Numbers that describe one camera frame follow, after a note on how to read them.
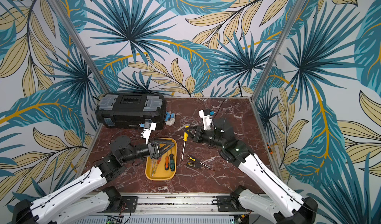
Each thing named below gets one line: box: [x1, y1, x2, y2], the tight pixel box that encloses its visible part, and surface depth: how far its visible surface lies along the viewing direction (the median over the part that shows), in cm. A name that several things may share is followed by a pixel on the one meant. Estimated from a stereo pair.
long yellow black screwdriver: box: [181, 125, 190, 163], surface depth 66 cm
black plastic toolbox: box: [95, 93, 167, 130], surface depth 93 cm
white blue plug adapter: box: [164, 111, 176, 126], surface depth 106 cm
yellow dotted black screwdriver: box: [186, 161, 202, 169], surface depth 87 cm
